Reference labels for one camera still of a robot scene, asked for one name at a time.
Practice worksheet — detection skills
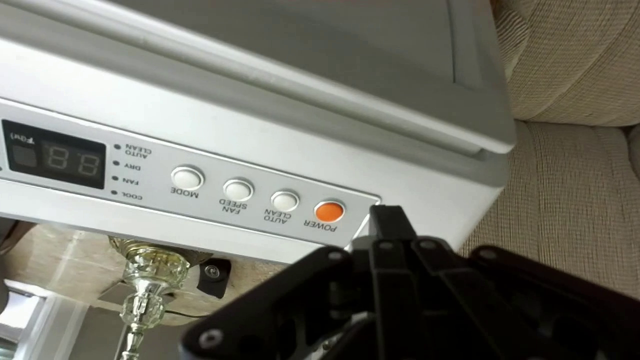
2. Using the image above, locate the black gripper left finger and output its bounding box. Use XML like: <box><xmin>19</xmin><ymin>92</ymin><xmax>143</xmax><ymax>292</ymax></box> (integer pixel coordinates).
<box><xmin>179</xmin><ymin>202</ymin><xmax>403</xmax><ymax>360</ymax></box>

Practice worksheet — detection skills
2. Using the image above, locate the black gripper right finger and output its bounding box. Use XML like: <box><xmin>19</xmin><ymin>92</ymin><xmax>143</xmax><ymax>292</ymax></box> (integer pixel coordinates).
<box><xmin>386</xmin><ymin>202</ymin><xmax>640</xmax><ymax>360</ymax></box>

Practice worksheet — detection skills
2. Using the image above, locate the white portable air cooler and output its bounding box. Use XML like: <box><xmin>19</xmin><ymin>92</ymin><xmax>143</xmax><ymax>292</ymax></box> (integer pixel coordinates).
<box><xmin>0</xmin><ymin>0</ymin><xmax>520</xmax><ymax>267</ymax></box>

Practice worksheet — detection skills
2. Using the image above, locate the beige glider armchair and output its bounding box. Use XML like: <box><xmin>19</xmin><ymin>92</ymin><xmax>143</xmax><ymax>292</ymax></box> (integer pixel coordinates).
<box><xmin>459</xmin><ymin>0</ymin><xmax>640</xmax><ymax>304</ymax></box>

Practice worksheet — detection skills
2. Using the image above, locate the white built-in cabinet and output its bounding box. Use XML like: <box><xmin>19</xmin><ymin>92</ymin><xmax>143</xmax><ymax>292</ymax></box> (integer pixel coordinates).
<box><xmin>0</xmin><ymin>279</ymin><xmax>76</xmax><ymax>360</ymax></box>

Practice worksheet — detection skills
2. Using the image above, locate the small black bracket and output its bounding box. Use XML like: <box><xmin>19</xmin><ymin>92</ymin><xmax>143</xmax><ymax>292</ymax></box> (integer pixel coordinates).
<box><xmin>194</xmin><ymin>256</ymin><xmax>234</xmax><ymax>300</ymax></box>

